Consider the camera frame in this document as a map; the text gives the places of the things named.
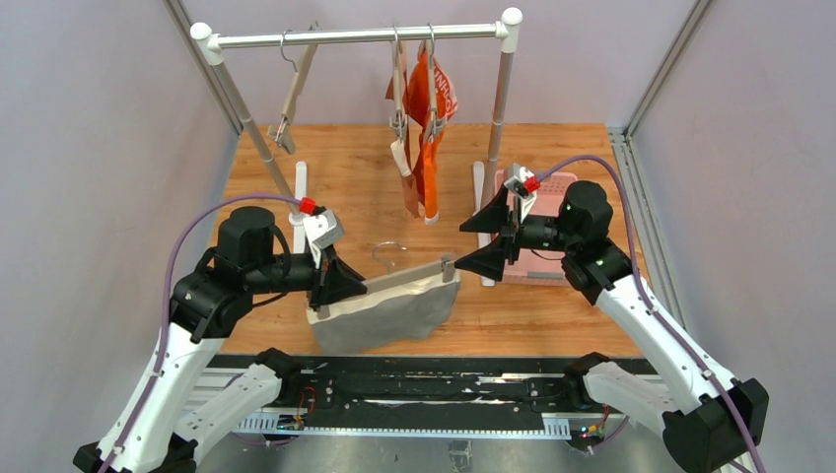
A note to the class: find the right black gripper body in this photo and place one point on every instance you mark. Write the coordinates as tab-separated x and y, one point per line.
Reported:
512	234

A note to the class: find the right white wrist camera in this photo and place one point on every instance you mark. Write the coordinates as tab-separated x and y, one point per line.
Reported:
521	181

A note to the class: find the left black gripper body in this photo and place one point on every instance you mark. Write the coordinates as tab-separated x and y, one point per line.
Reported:
325	281

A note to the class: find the pink plastic basket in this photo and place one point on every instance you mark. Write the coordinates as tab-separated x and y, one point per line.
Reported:
540	267

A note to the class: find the white clothes rack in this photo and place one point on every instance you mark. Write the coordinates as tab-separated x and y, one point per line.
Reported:
506	30

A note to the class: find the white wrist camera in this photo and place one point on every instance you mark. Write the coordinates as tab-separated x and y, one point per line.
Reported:
323	230
521	181

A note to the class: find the empty beige clip hanger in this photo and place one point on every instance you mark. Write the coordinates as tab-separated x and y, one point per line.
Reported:
281	133

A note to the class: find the beige clip hanger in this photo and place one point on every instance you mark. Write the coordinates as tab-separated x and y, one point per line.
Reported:
436	121
398	122
398	274
281	133

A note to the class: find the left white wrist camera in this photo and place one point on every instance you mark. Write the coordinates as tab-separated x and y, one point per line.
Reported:
323	230

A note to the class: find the orange underwear white trim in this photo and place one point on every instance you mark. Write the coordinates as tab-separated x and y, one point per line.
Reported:
425	165

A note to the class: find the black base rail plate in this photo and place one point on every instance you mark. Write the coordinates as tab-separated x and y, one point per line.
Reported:
432	397

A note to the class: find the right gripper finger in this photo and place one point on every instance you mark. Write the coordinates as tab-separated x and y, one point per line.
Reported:
492	218
489	261

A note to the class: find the grey underwear white waistband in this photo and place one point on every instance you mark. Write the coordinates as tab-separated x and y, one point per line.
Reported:
407	312

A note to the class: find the brown underwear white waistband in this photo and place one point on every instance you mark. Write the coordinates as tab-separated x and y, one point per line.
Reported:
409	184

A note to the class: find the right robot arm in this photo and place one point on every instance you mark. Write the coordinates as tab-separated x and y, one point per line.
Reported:
706	416

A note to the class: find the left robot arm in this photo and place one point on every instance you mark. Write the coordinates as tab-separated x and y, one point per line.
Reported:
250	264

